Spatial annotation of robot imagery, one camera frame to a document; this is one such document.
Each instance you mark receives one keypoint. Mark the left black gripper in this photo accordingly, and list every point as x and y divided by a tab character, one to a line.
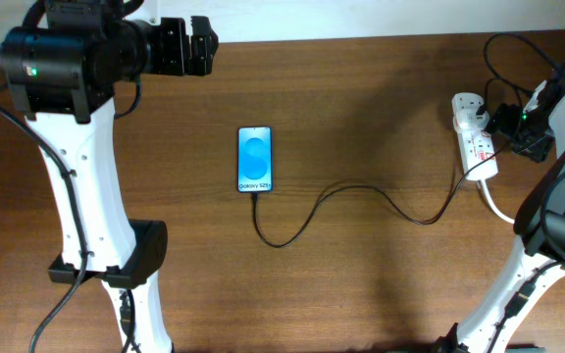
180	62

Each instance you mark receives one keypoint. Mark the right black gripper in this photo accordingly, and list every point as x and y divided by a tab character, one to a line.
504	117

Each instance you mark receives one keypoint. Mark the blue Samsung Galaxy smartphone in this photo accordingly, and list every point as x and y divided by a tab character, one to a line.
254	159

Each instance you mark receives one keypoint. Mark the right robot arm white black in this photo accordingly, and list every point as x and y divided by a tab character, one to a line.
537	259

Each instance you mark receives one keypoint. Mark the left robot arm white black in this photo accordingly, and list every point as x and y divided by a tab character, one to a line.
62	65

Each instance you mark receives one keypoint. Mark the white charger adapter plug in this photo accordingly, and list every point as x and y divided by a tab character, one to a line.
469	120

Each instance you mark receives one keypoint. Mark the white power strip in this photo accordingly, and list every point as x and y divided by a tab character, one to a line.
476	147

